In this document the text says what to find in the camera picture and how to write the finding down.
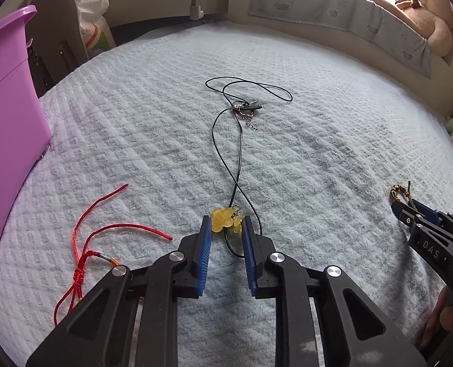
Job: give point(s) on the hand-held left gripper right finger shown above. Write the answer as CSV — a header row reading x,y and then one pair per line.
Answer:
x,y
248,252

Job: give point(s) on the light blue bedspread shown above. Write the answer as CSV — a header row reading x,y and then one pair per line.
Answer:
x,y
134,141

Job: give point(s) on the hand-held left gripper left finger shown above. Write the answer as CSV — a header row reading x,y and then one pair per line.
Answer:
x,y
205,252

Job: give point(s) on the white corner guard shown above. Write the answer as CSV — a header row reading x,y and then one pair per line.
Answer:
x,y
198,11

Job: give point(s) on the person's right hand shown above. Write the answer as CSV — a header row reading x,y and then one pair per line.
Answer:
x,y
437,317

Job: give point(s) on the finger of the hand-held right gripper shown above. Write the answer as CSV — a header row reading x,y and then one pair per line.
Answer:
x,y
404,216
427,211

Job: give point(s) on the white plastic bag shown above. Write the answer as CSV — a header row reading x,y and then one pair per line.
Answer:
x,y
92,19

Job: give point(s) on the beige teddy bear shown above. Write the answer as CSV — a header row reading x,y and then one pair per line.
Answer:
x,y
437,15

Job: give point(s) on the blue patterned window seat cover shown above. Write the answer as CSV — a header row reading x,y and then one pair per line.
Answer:
x,y
307,0

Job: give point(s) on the purple plastic bin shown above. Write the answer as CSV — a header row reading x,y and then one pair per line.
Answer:
x,y
4,122

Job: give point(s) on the grey chair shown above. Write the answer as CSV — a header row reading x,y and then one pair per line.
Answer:
x,y
54,15

